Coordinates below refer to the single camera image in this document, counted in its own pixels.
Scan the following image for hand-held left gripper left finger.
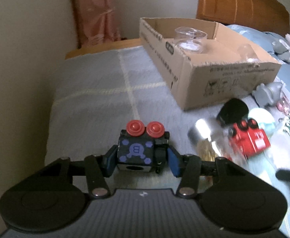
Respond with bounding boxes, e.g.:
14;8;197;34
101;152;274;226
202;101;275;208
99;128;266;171
44;145;119;199

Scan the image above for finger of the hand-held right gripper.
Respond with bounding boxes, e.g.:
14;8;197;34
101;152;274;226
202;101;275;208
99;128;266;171
276;170;290;204

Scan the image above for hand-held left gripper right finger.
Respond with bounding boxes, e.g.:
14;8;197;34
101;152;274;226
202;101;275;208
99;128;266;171
167;146;237;199

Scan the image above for black cube toy red wheels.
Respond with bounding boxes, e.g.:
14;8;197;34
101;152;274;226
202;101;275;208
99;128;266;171
117;120;170;175

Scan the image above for clear bottle of gold capsules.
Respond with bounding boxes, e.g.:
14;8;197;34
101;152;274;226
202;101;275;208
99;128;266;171
188;119;234;161

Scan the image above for white and teal round case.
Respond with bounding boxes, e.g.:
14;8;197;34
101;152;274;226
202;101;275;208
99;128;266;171
248;108;274;129

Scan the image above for pink transparent trinket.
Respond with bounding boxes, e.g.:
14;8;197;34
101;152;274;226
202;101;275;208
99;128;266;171
276;97;290;116

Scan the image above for black glossy oval case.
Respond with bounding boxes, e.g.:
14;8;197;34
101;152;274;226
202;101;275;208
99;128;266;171
216;98;250;127

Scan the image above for grey animal figurine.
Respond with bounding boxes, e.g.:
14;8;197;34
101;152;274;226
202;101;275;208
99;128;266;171
253;82;285;109

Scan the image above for cardboard box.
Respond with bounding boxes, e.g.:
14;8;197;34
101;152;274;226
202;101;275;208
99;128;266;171
139;17;283;111

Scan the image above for grey checked bed sheet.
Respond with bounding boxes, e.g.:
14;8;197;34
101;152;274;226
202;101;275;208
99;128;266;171
44;46;290;228

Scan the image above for clear plastic jar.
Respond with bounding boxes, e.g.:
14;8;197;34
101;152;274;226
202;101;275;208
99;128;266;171
173;28;208;54

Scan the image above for grey plush toy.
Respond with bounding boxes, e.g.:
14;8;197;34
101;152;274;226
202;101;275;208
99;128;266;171
271;38;290;63

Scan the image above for blue leaf print quilt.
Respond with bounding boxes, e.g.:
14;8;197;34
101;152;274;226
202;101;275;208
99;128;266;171
225;24;290;100

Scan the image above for pink curtain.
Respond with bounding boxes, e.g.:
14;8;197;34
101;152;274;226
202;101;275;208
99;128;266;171
71;0;122;47

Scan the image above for wooden headboard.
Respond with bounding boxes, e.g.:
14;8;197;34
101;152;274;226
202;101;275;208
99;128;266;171
196;0;290;36

